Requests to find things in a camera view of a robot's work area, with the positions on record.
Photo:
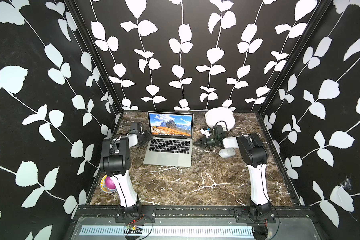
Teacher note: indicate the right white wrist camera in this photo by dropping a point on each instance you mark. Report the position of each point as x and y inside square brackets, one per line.
[206, 131]

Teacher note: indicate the silver laptop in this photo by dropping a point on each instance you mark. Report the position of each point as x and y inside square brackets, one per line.
[171, 144]

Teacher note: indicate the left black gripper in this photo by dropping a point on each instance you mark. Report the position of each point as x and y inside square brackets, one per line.
[149, 137]

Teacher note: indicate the purple yellow toy bowl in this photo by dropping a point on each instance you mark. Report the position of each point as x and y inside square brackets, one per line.
[107, 185]

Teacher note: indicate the white perforated cable duct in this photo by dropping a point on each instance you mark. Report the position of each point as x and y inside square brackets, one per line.
[168, 231]

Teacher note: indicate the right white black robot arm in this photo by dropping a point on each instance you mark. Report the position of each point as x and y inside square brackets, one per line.
[254, 155]

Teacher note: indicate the black front mounting rail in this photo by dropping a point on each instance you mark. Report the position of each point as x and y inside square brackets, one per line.
[240, 214]

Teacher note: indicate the black wire plate rack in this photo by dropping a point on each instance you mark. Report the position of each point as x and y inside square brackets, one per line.
[222, 124]

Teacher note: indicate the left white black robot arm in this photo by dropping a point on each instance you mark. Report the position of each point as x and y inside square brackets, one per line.
[116, 162]

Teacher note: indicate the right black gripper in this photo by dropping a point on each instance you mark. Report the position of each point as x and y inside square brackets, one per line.
[203, 141]

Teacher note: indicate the white plates stack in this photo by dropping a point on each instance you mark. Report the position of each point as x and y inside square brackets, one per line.
[220, 114]

